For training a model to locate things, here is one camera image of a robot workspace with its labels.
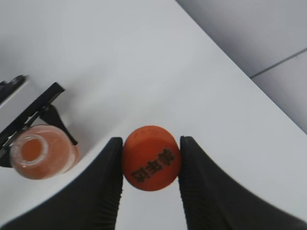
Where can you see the orange Mirinda soda bottle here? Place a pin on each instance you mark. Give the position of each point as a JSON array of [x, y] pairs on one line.
[[43, 151]]

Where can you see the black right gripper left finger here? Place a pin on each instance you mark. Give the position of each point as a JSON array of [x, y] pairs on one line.
[[89, 202]]

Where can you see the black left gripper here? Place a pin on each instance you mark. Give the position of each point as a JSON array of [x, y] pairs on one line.
[[41, 108]]

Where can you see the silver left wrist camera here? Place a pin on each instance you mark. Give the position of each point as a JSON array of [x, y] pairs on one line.
[[21, 87]]

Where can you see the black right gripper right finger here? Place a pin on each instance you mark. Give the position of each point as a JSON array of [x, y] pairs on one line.
[[212, 200]]

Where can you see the orange bottle cap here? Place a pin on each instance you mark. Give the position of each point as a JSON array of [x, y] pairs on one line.
[[151, 158]]

